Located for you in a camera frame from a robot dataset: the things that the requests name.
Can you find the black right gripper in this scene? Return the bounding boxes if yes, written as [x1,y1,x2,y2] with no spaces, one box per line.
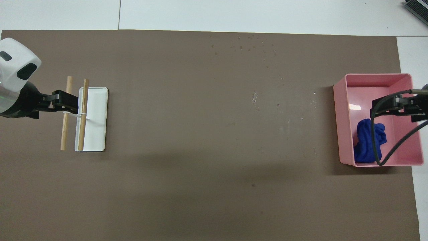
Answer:
[370,84,428,123]

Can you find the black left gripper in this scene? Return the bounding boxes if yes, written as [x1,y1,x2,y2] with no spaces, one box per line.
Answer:
[0,82,79,119]

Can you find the blue towel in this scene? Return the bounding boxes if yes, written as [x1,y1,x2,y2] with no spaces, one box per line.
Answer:
[354,118,388,164]

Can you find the pink plastic bin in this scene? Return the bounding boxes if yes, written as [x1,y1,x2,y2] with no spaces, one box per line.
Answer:
[333,73,424,167]

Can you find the grey ribbed device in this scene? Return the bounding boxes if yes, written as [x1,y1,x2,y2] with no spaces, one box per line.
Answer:
[404,0,428,25]

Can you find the brown table mat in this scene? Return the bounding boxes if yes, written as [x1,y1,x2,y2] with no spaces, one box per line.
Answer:
[0,29,421,241]

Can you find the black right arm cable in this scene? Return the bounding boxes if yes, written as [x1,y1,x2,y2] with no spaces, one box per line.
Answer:
[370,89,428,167]

